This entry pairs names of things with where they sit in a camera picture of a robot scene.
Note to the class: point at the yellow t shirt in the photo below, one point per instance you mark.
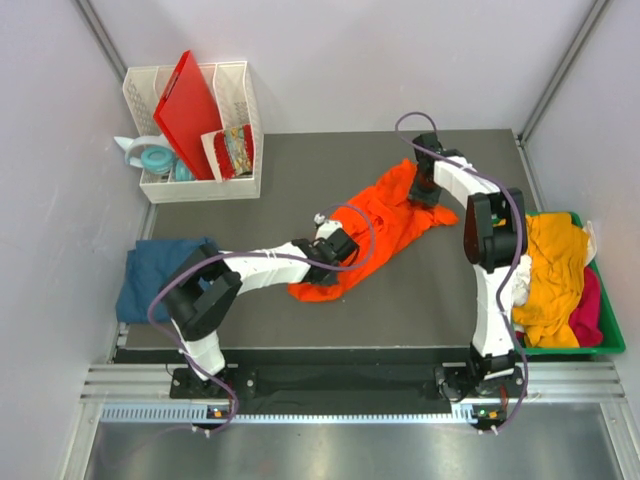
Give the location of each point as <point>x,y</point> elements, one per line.
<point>558,250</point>

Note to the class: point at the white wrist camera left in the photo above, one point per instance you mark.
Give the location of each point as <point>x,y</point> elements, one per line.
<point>325,226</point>

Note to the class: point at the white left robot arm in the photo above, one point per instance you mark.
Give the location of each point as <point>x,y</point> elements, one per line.
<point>199,294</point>

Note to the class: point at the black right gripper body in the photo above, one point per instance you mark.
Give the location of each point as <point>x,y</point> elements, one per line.
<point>424,192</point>

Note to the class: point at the green plastic bin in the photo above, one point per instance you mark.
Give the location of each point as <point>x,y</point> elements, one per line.
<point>613,342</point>

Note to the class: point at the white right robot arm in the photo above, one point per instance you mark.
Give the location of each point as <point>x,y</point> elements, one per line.
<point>494,239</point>

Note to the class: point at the red plastic board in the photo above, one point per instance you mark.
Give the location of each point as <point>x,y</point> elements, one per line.
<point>186,110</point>

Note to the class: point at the magenta t shirt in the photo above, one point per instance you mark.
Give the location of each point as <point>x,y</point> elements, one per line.
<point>584,320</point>

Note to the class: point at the folded blue t shirt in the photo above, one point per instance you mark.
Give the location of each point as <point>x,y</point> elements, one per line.
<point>148,267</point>

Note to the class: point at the red patterned booklet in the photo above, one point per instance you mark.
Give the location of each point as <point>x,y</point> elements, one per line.
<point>230,152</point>

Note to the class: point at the grey slotted cable duct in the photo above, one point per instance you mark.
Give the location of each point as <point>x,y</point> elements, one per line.
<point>210,414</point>

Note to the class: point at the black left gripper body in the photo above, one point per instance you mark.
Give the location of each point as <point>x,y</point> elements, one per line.
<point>332,279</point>

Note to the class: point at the white perforated organizer basket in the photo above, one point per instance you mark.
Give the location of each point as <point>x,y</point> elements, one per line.
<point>232,87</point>

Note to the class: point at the orange t shirt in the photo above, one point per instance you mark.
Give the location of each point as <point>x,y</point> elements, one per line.
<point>383,222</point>

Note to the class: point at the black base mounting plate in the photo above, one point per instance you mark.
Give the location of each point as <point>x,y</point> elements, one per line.
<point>353,381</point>

